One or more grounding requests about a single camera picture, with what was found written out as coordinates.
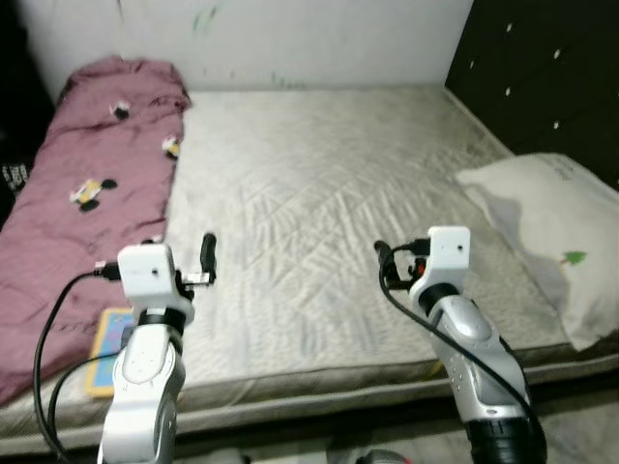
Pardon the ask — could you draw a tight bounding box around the blue children's book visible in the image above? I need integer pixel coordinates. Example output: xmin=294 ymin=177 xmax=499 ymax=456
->
xmin=82 ymin=307 xmax=141 ymax=399

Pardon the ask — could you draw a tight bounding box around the beige quilted mattress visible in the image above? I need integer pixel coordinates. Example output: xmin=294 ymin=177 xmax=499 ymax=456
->
xmin=0 ymin=87 xmax=619 ymax=455

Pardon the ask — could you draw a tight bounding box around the purple cartoon print blanket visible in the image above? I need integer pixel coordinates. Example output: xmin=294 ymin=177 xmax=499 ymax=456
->
xmin=0 ymin=55 xmax=192 ymax=407

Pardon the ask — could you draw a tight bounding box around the white pillow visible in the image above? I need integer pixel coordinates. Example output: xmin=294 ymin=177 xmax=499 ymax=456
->
xmin=455 ymin=153 xmax=619 ymax=351

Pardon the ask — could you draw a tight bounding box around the grey right robot leg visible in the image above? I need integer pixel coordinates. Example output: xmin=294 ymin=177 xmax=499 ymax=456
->
xmin=329 ymin=447 xmax=417 ymax=464

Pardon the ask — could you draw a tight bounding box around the black bag with white print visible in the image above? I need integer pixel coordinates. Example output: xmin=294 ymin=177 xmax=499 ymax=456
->
xmin=0 ymin=145 xmax=35 ymax=209

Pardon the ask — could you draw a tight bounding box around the black tufted headboard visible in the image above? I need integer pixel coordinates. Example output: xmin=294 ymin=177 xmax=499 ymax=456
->
xmin=445 ymin=0 xmax=619 ymax=189

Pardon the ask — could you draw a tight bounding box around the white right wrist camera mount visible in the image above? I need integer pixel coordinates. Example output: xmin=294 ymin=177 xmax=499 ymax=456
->
xmin=409 ymin=227 xmax=472 ymax=303

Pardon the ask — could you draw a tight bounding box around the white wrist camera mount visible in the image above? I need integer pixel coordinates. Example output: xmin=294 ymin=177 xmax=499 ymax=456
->
xmin=409 ymin=227 xmax=472 ymax=303
xmin=116 ymin=244 xmax=194 ymax=325

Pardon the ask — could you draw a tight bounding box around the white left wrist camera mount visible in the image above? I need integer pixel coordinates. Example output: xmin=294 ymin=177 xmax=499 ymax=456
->
xmin=116 ymin=244 xmax=194 ymax=325

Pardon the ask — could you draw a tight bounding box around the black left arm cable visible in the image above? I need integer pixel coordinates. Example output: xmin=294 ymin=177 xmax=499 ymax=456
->
xmin=31 ymin=264 xmax=123 ymax=463

